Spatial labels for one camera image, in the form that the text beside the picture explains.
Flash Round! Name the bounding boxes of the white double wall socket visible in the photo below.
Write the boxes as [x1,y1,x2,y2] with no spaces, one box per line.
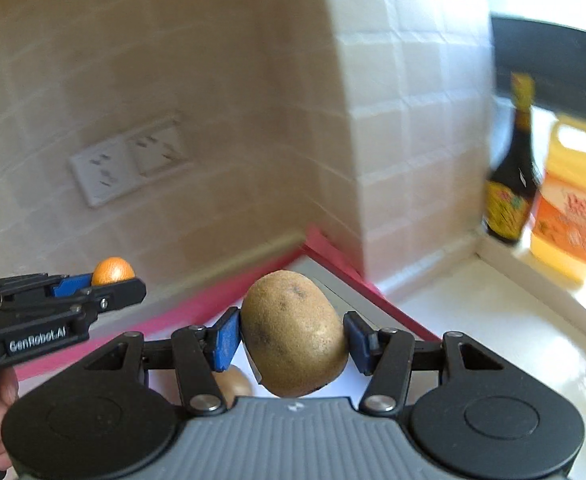
[70,136,141,208]

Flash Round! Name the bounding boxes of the white wall switch socket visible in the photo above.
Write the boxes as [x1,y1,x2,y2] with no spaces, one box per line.
[125,114,189,178]

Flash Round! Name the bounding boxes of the yellow detergent jug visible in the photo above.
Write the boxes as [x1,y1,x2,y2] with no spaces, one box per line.
[529,114,586,283]

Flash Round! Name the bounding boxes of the black window frame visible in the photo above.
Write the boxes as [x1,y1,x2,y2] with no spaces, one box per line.
[491,15,586,119]

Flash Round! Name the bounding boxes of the small orange mandarin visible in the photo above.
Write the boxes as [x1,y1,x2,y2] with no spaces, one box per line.
[92,257,136,286]

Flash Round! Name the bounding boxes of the dark soy sauce bottle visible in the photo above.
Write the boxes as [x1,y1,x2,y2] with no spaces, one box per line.
[484,73,539,245]

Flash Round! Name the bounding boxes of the large brown kiwi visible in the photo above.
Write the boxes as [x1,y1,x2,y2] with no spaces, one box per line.
[240,270,348,398]

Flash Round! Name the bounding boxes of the red gift box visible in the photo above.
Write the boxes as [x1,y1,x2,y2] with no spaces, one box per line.
[16,230,440,396]

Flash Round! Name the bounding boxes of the brown onion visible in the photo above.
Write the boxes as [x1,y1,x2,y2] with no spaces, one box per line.
[213,365,254,408]

